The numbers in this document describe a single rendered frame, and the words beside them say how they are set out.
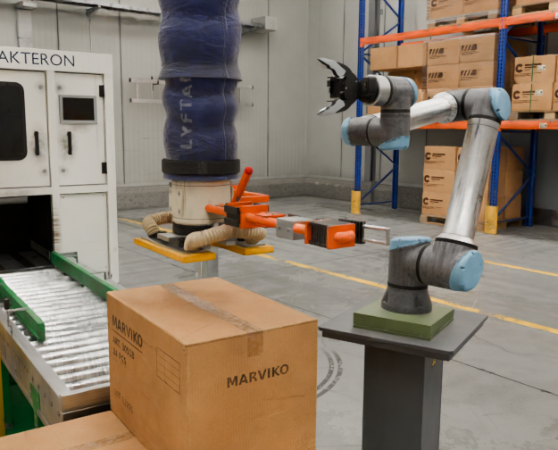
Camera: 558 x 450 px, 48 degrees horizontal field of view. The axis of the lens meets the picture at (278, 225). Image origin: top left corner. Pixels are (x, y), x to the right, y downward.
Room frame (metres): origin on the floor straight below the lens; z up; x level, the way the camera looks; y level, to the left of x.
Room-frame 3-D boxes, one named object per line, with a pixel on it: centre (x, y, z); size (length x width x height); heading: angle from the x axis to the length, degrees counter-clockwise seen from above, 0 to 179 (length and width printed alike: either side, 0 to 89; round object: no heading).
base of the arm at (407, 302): (2.32, -0.49, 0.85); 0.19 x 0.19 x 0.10
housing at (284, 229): (1.46, -0.04, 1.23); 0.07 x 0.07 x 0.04; 35
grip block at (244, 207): (1.64, 0.08, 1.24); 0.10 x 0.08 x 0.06; 125
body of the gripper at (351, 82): (1.86, -0.20, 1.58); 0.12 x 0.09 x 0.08; 125
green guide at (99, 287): (3.55, 1.04, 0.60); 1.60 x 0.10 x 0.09; 34
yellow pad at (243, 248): (1.90, 0.15, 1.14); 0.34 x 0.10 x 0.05; 35
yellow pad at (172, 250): (1.79, 0.30, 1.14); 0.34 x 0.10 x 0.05; 35
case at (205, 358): (1.84, 0.22, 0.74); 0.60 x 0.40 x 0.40; 33
